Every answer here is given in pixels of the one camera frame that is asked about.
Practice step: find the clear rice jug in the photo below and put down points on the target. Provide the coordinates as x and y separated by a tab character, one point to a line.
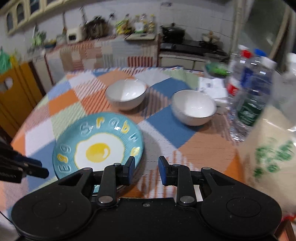
268	153

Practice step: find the water bottle green label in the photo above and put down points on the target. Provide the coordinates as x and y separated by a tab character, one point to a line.
251	101

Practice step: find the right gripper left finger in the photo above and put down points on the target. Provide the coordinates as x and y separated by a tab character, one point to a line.
128	170

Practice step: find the patchwork covered counter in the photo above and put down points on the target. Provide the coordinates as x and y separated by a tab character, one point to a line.
106	52

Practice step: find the yellow wooden cabinet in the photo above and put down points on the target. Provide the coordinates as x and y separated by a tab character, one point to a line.
21	91

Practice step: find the black gas stove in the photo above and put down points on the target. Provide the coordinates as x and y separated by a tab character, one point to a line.
200	48

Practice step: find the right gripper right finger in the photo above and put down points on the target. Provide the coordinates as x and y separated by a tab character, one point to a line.
164	171

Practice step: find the teal fried egg plate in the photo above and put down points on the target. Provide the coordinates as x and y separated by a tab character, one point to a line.
96	141

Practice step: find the green plastic basket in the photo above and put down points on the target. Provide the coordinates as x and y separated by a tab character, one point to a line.
217	69

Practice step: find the colourful checkered tablecloth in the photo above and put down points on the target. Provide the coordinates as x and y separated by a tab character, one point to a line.
82	93

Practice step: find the water bottle red label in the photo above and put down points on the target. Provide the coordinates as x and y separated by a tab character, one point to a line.
236	67

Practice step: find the white rice cooker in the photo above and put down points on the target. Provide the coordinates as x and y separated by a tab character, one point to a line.
75	35

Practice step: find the white base cabinet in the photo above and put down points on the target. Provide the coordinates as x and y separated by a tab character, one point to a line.
190	62

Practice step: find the white ribbed bowl black rim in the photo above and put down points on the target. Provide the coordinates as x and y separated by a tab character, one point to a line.
192	108

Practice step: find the black pressure cooker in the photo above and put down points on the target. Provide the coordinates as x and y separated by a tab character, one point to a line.
96	28

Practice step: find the black wok with lid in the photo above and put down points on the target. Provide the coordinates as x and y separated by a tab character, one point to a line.
172	33

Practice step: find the white tissue pack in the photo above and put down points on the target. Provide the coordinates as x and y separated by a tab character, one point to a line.
215	88

